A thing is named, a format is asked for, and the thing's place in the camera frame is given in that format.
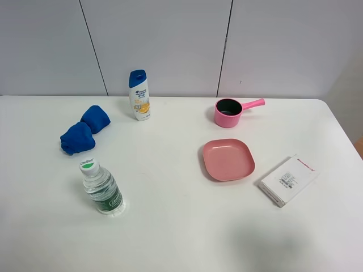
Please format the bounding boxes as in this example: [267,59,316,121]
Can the blue cloth bundle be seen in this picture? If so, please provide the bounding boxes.
[60,105,111,155]

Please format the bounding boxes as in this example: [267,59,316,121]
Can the pink square plate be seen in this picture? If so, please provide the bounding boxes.
[202,139,255,182]

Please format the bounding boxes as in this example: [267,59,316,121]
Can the white shampoo bottle blue cap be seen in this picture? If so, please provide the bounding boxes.
[129,69,150,121]

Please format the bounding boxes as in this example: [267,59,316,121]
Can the clear water bottle green label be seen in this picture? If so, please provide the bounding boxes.
[79,158,124,216]

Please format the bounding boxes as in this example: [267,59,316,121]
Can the white flat cardboard box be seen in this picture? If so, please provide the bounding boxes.
[258,154,319,208]

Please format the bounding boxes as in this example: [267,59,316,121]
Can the pink saucepan with handle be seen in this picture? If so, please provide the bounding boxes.
[214,99,265,128]

